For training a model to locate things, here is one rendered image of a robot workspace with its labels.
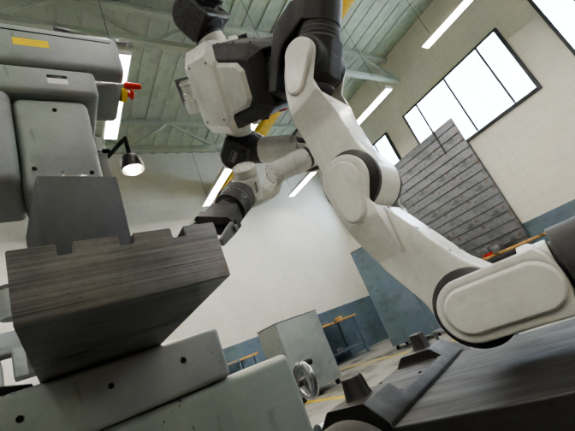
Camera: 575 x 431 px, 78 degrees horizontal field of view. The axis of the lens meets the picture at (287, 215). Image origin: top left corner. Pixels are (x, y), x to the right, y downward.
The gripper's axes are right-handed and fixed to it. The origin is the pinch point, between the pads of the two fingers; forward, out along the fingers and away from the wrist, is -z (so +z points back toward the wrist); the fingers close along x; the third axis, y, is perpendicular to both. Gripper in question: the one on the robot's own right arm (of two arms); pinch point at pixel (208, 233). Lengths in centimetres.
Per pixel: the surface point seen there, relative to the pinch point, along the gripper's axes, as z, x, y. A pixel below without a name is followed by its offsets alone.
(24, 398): -40.9, 19.1, -8.4
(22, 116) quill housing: 9, 55, 30
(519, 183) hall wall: 646, -189, -349
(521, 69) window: 730, -182, -160
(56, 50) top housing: 32, 59, 44
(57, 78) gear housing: 25, 55, 37
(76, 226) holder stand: -25.6, 1.4, 20.4
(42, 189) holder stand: -24.3, 6.1, 26.3
